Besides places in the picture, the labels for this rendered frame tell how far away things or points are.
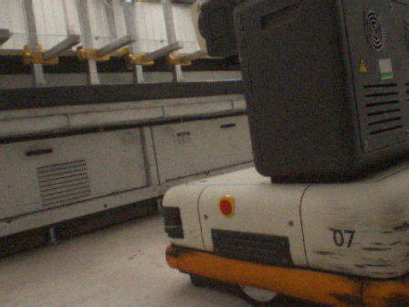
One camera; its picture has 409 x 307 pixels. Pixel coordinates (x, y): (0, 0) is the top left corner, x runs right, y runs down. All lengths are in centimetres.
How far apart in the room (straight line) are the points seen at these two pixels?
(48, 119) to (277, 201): 122
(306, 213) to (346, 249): 10
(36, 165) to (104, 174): 36
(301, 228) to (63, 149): 149
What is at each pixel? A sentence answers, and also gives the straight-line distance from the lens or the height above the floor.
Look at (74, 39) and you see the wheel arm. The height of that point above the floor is 82.
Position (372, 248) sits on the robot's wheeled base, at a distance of 77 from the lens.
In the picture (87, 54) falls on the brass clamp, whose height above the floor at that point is 84.
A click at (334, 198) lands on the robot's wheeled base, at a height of 26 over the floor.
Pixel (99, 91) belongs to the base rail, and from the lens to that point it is 191.
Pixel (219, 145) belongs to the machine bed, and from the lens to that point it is 270.
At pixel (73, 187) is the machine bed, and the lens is 211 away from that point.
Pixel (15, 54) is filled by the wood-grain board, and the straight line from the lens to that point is 200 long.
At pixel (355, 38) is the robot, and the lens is 86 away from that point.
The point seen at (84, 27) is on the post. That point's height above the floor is 96.
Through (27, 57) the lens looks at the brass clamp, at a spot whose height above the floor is 82.
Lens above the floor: 42
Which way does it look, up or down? 3 degrees down
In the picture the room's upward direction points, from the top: 8 degrees counter-clockwise
